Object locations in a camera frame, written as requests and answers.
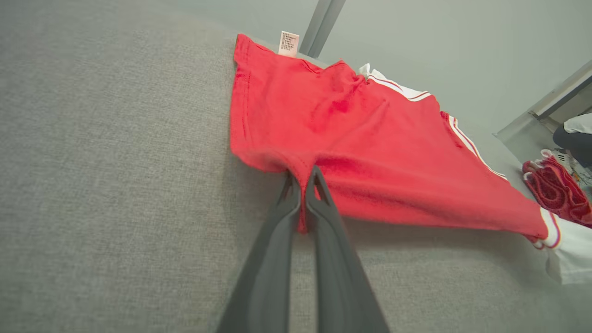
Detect red jersey white stripes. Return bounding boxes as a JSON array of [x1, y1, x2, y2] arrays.
[[230, 31, 592, 285]]

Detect grey metal stand leg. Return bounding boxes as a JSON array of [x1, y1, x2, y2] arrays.
[[298, 0, 346, 58]]

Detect grey fabric sofa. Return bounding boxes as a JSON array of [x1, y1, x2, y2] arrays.
[[0, 0, 592, 333]]

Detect white sneaker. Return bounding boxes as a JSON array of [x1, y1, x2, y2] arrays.
[[553, 150, 590, 183]]

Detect red shorts white trim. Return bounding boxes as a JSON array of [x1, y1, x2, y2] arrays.
[[523, 156, 592, 228]]

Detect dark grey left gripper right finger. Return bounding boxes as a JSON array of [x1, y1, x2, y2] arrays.
[[305, 166, 391, 333]]

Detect grey door frame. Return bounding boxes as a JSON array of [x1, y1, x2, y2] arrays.
[[494, 60, 592, 153]]

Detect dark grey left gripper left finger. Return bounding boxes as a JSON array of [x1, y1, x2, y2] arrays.
[[216, 173, 302, 333]]

